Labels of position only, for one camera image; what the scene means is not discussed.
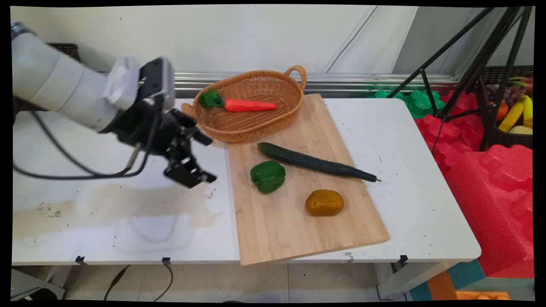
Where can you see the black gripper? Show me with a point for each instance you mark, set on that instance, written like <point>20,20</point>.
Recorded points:
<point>145,128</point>

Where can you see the dark green toy cucumber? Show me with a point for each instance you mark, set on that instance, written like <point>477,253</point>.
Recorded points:
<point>307,161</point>

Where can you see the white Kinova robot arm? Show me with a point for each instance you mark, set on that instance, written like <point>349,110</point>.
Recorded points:
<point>55,81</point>

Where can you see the brown wicker basket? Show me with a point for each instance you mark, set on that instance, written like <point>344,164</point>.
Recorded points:
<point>256,123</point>

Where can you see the orange toy carrot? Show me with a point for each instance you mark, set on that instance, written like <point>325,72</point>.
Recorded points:
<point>247,105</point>

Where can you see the green toy bell pepper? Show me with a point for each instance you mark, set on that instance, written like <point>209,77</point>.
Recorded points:
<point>268,177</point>

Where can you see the wooden cutting board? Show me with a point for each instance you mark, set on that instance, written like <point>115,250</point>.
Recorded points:
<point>298,238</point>

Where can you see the brown toy potato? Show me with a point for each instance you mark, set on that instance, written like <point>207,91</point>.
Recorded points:
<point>324,203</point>

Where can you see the black vegetable basket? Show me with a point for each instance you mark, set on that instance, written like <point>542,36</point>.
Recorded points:
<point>68,49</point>

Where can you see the grey table leg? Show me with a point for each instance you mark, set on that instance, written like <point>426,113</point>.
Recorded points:
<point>34,281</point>
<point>409,279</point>

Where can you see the green foam mat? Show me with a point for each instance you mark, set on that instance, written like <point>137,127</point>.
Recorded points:
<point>420,104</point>

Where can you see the small red foam mat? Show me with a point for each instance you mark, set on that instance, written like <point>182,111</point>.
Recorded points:
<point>448,140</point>

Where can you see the teal and orange foam mat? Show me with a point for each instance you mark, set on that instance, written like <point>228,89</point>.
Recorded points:
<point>443,283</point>

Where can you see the black tripod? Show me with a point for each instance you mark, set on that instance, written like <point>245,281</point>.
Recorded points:
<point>481,64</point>

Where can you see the large red foam mat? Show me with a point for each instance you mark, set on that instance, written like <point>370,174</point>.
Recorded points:
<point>490,204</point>

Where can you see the orange toy fruit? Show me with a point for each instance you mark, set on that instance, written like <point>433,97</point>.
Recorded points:
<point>502,111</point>

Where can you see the black fruit basket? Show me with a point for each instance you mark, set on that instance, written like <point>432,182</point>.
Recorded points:
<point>512,140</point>

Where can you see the long yellow toy banana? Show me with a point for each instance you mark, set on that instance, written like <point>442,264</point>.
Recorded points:
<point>512,116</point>

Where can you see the purple toy grapes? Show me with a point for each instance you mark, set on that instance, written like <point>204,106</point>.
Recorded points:
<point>509,91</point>

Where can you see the flat orange object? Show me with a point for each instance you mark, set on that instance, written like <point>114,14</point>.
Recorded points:
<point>482,295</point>

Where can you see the pale yellow toy fruit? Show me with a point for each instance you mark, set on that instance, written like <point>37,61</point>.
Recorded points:
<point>521,130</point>

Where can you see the short yellow toy banana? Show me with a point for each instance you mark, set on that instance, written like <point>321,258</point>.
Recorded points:
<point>528,111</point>

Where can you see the red and green toy fruit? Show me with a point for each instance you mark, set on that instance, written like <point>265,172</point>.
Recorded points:
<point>524,81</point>

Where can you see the aluminium wall rail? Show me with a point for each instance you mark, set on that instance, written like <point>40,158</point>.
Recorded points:
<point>341,79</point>

